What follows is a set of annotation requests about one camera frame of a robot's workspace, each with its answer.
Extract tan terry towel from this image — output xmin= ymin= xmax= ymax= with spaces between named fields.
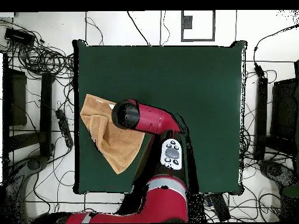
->
xmin=79 ymin=93 xmax=147 ymax=175

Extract dark green table cloth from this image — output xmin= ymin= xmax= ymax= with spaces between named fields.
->
xmin=72 ymin=39 xmax=248 ymax=195

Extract black power strip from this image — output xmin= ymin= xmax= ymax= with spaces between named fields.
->
xmin=55 ymin=108 xmax=74 ymax=148

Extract black metal stand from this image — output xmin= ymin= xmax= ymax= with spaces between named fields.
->
xmin=2 ymin=53 xmax=55 ymax=164
xmin=253 ymin=59 xmax=299 ymax=162

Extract dark green round object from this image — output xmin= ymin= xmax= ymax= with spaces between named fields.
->
xmin=281 ymin=184 xmax=299 ymax=198

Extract black adapter box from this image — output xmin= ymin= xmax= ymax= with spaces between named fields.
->
xmin=4 ymin=27 xmax=36 ymax=46

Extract grey square floor frame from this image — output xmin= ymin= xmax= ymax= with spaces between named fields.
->
xmin=180 ymin=10 xmax=215 ymax=42

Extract black box with cables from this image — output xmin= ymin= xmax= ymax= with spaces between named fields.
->
xmin=204 ymin=193 xmax=232 ymax=222

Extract black cable with plug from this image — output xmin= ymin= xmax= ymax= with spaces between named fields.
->
xmin=253 ymin=22 xmax=299 ymax=78

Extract tangled black cables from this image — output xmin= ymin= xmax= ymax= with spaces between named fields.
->
xmin=0 ymin=19 xmax=75 ymax=80

